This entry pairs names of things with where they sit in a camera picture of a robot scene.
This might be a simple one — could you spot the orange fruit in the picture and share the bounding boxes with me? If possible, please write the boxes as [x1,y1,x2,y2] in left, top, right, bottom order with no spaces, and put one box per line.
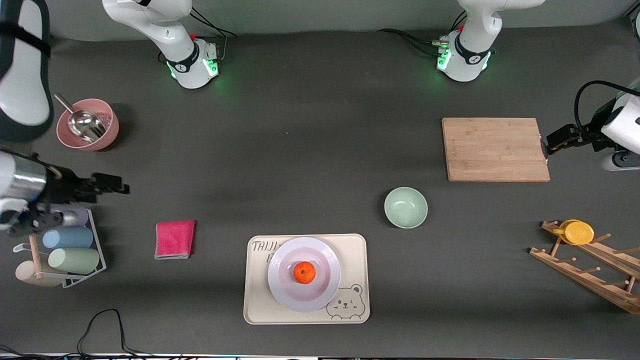
[293,261,317,285]

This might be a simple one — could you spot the pale lavender round plate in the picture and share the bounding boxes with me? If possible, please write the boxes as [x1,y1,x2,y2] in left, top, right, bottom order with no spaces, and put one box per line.
[267,236,342,314]

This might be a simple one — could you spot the purple cup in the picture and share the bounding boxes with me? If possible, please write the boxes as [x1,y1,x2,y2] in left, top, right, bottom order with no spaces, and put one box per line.
[59,207,90,228]

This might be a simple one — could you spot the blue cup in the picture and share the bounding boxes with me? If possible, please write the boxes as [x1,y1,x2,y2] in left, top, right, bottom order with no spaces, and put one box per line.
[42,227,95,250]

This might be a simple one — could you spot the pink bowl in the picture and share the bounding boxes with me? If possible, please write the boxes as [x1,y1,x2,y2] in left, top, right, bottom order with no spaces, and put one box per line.
[54,98,120,152]

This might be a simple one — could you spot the metal scoop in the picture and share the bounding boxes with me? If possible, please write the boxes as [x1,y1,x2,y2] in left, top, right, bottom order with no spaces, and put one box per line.
[53,93,107,143]

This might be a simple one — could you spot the wooden cutting board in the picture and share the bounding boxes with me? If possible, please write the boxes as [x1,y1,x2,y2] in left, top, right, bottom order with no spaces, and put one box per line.
[441,117,551,183]

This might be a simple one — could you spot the green cup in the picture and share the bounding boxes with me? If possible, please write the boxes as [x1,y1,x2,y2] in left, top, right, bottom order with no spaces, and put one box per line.
[48,247,101,275]

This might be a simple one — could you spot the pink folded cloth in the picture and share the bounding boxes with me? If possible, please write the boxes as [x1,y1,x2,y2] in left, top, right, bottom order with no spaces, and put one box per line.
[154,220,196,260]

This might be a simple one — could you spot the yellow cup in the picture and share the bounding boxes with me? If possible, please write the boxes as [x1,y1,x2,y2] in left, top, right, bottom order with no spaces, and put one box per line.
[552,219,595,246]

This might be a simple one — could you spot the beige cup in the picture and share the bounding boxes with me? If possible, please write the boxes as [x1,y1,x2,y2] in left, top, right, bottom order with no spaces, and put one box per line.
[15,260,64,288]

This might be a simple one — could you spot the wooden peg rack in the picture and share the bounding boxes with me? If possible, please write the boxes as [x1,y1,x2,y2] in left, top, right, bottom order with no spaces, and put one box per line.
[529,220,640,315]

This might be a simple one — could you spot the mint green bowl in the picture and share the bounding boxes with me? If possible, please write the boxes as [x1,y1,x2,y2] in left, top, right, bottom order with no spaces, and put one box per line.
[384,187,429,230]

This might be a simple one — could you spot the cream tray with bear print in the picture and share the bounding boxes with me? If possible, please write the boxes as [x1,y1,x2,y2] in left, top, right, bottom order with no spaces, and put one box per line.
[243,233,371,325]

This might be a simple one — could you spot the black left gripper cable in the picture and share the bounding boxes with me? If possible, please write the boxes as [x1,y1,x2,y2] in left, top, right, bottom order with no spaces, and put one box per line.
[573,80,640,132]

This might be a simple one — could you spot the white wire cup rack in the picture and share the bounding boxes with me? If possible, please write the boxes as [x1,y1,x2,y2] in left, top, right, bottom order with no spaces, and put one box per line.
[12,207,107,289]

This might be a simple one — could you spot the thin black floor cable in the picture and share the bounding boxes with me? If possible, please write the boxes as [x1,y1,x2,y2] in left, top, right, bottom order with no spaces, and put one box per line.
[0,308,151,359]

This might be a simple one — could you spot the black left arm base cable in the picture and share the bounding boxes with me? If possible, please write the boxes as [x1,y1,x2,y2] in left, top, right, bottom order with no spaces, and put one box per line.
[376,10,468,57]

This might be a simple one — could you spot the black arm base cable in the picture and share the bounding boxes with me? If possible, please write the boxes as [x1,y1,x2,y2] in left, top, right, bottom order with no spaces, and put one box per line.
[189,7,237,63]
[376,10,468,57]

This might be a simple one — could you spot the black right arm base cable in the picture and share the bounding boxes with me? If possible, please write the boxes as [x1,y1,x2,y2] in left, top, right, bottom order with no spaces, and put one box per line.
[189,7,237,63]

